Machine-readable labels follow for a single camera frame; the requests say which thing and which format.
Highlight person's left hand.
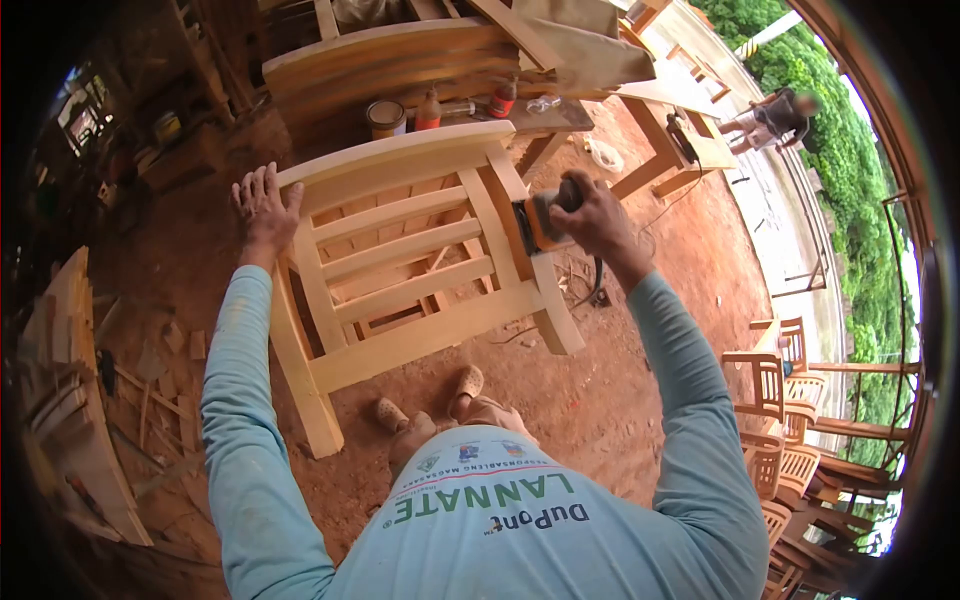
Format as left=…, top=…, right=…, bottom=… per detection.
left=231, top=162, right=306, bottom=261

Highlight person's right hand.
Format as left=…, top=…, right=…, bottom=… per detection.
left=548, top=170, right=641, bottom=261

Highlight person's right fingers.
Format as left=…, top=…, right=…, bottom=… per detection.
left=548, top=170, right=610, bottom=235

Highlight orange electric sander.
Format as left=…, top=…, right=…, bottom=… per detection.
left=512, top=177, right=586, bottom=257

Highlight unfinished wooden chair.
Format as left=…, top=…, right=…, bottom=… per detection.
left=268, top=120, right=588, bottom=460

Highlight white plastic bag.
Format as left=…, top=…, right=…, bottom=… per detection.
left=584, top=135, right=626, bottom=174

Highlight low wooden table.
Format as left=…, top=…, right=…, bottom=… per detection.
left=610, top=75, right=741, bottom=201

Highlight round metal can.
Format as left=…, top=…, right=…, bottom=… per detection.
left=366, top=99, right=408, bottom=142

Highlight black power tool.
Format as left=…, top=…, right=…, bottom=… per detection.
left=665, top=112, right=701, bottom=167

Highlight red squeeze bottle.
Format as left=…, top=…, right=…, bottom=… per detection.
left=486, top=75, right=519, bottom=120
left=414, top=85, right=444, bottom=133

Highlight tan cloth sheet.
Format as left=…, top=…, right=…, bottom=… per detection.
left=516, top=0, right=658, bottom=93

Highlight cluttered wooden workbench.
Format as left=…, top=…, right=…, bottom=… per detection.
left=261, top=0, right=598, bottom=162

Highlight scattered wood scraps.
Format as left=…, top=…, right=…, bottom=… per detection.
left=93, top=297, right=209, bottom=470

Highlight person's legs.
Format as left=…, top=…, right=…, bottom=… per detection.
left=374, top=365, right=541, bottom=483

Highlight pile of wooden boards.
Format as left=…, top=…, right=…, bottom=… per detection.
left=18, top=246, right=156, bottom=548

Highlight stack of wooden chairs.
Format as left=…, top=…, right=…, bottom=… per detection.
left=720, top=315, right=924, bottom=600

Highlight person's body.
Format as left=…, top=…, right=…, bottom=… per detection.
left=210, top=405, right=771, bottom=600

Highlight black power cable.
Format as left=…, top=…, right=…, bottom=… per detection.
left=571, top=255, right=612, bottom=309

